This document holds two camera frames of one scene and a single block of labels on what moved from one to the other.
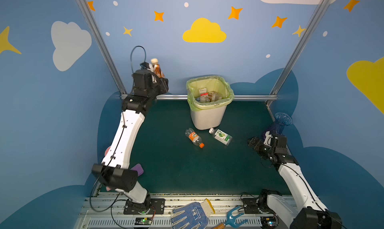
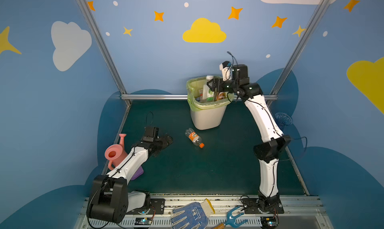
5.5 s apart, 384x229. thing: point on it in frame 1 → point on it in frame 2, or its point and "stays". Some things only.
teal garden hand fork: [231, 220] stays
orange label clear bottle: [194, 137] stays
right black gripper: [256, 143] → [214, 85]
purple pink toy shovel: [138, 168] stays
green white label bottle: [221, 136] → [208, 95]
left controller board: [143, 221] stays
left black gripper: [153, 76] → [166, 140]
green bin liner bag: [213, 83] stays
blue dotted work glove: [192, 215] stays
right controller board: [268, 222] stays
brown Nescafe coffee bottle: [157, 68] → [221, 95]
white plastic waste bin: [208, 118] stays
